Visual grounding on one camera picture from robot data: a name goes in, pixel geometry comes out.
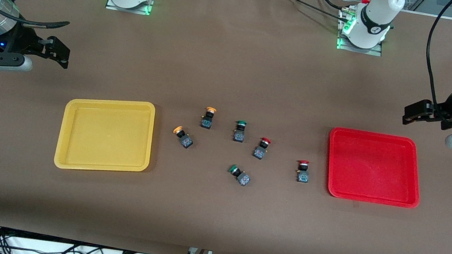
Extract red push button switch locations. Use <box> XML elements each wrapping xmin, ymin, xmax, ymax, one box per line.
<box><xmin>252</xmin><ymin>136</ymin><xmax>272</xmax><ymax>161</ymax></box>
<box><xmin>295</xmin><ymin>159</ymin><xmax>311</xmax><ymax>184</ymax></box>

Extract yellow push button switch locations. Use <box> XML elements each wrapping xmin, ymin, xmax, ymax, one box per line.
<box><xmin>200</xmin><ymin>106</ymin><xmax>218</xmax><ymax>131</ymax></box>
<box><xmin>171</xmin><ymin>125</ymin><xmax>196</xmax><ymax>150</ymax></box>

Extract red plastic tray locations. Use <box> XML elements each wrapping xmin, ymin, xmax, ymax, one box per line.
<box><xmin>320</xmin><ymin>126</ymin><xmax>429</xmax><ymax>210</ymax></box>

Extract yellow plastic tray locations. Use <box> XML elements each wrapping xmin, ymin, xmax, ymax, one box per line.
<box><xmin>52</xmin><ymin>90</ymin><xmax>159</xmax><ymax>182</ymax></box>

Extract brown table cover mat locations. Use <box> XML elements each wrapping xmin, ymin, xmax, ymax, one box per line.
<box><xmin>0</xmin><ymin>0</ymin><xmax>452</xmax><ymax>254</ymax></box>

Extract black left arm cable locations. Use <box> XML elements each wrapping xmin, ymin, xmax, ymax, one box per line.
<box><xmin>417</xmin><ymin>0</ymin><xmax>452</xmax><ymax>110</ymax></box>

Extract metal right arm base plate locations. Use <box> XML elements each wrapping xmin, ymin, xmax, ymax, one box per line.
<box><xmin>105</xmin><ymin>0</ymin><xmax>154</xmax><ymax>17</ymax></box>

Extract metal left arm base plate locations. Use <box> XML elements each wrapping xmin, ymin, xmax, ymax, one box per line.
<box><xmin>335</xmin><ymin>33</ymin><xmax>385</xmax><ymax>58</ymax></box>

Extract black cable on table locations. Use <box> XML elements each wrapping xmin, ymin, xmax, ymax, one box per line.
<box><xmin>263</xmin><ymin>0</ymin><xmax>357</xmax><ymax>23</ymax></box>

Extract green push button switch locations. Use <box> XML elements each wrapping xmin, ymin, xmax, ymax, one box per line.
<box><xmin>226</xmin><ymin>164</ymin><xmax>253</xmax><ymax>188</ymax></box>
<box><xmin>232</xmin><ymin>120</ymin><xmax>248</xmax><ymax>144</ymax></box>

